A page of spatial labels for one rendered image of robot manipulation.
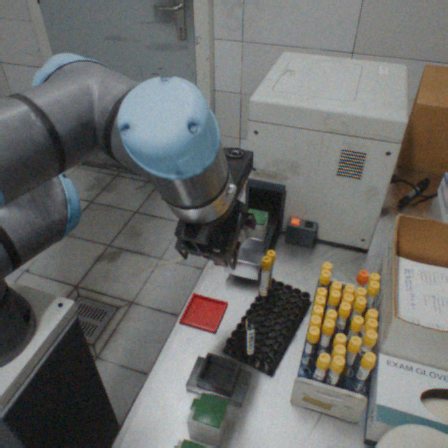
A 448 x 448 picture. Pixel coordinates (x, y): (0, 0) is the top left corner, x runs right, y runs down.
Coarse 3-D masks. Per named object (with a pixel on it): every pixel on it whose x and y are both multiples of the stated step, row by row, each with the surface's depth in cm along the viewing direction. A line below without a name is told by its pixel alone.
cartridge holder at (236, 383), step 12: (204, 360) 63; (216, 360) 64; (228, 360) 63; (192, 372) 64; (204, 372) 63; (216, 372) 64; (228, 372) 64; (240, 372) 64; (192, 384) 62; (204, 384) 61; (216, 384) 60; (228, 384) 62; (240, 384) 62; (228, 396) 60; (240, 396) 61
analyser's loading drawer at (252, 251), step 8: (256, 208) 91; (264, 208) 91; (272, 208) 91; (280, 208) 91; (272, 216) 89; (272, 224) 87; (272, 232) 85; (248, 240) 79; (256, 240) 79; (240, 248) 81; (248, 248) 81; (256, 248) 80; (264, 248) 81; (240, 256) 80; (248, 256) 80; (256, 256) 80; (240, 264) 76; (248, 264) 76; (256, 264) 75; (224, 272) 79; (232, 272) 78; (240, 272) 78; (248, 272) 77; (256, 272) 76
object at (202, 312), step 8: (192, 296) 76; (200, 296) 76; (192, 304) 75; (200, 304) 75; (208, 304) 75; (216, 304) 75; (224, 304) 75; (184, 312) 73; (192, 312) 74; (200, 312) 74; (208, 312) 74; (216, 312) 74; (224, 312) 74; (184, 320) 72; (192, 320) 73; (200, 320) 73; (208, 320) 73; (216, 320) 73; (200, 328) 71; (208, 328) 71; (216, 328) 71
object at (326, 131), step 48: (288, 96) 74; (336, 96) 74; (384, 96) 74; (288, 144) 77; (336, 144) 74; (384, 144) 71; (288, 192) 83; (336, 192) 80; (384, 192) 76; (288, 240) 88; (336, 240) 87
